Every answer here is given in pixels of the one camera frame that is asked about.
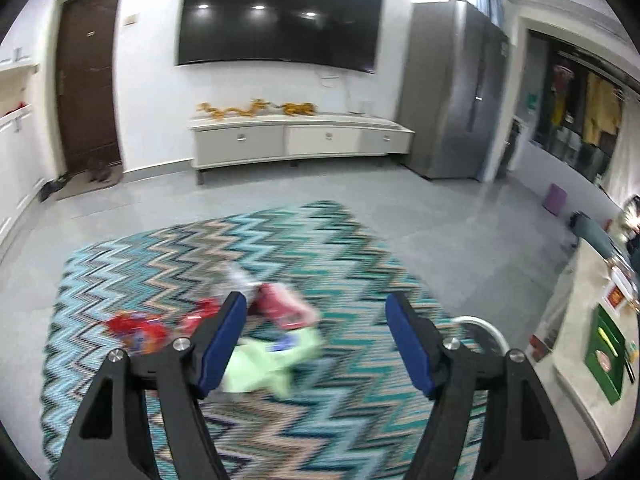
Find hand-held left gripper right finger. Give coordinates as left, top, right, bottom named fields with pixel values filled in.
left=385, top=291, right=591, bottom=480

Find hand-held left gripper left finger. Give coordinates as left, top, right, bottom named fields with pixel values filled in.
left=50, top=291, right=248, bottom=480

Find small red wrapper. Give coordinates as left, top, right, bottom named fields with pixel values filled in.
left=180, top=299, right=221, bottom=336

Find light green cloth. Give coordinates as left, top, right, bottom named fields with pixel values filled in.
left=220, top=327, right=323, bottom=396

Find clear plastic wrapper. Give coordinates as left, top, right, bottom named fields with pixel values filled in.
left=220, top=265, right=261, bottom=301

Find teal zigzag patterned rug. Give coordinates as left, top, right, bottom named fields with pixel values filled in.
left=40, top=201, right=488, bottom=480

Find beige stone table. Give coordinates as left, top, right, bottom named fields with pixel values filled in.
left=530, top=237, right=640, bottom=466

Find green box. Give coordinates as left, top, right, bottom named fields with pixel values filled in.
left=585, top=305, right=628, bottom=405

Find brown door mat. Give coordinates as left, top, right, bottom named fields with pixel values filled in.
left=55, top=172, right=123, bottom=202

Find red and white card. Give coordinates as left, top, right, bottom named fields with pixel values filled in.
left=602, top=265, right=636, bottom=313

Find pair of brown shoes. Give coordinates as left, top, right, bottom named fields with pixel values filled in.
left=85, top=157, right=113, bottom=182

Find dark teal chair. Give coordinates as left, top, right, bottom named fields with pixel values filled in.
left=570, top=210, right=613, bottom=261

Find white low television cabinet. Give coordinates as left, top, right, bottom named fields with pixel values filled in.
left=188, top=110, right=416, bottom=186

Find long golden dragon ornament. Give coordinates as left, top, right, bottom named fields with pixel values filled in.
left=196, top=99, right=281, bottom=121

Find grey double-door refrigerator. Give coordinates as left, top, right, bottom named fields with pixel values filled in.
left=397, top=0, right=512, bottom=181

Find white lower shoe cabinet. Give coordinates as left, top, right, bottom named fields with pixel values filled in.
left=0, top=102, right=56, bottom=251

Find dark brown entrance door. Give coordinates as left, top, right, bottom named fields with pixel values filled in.
left=54, top=0, right=125, bottom=177

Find hanging yellow clothes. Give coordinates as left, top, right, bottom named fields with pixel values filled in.
left=582, top=72, right=623, bottom=146

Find blue curtain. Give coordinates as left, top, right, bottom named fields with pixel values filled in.
left=472, top=0, right=501, bottom=26

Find large black wall television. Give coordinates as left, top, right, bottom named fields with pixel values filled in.
left=175, top=0, right=386, bottom=75

